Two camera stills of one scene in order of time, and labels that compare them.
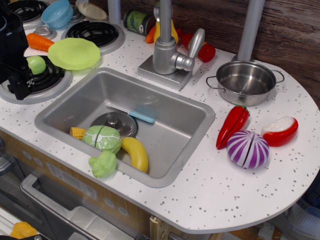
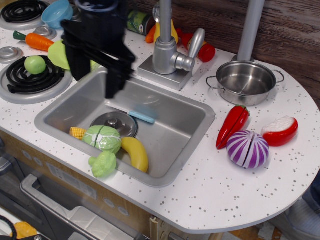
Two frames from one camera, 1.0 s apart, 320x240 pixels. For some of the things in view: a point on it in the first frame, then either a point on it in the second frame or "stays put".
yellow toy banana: x=138 y=157 stays put
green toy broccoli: x=104 y=164 stays put
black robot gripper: x=13 y=44 -> x=99 y=30
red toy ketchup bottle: x=207 y=51 stays put
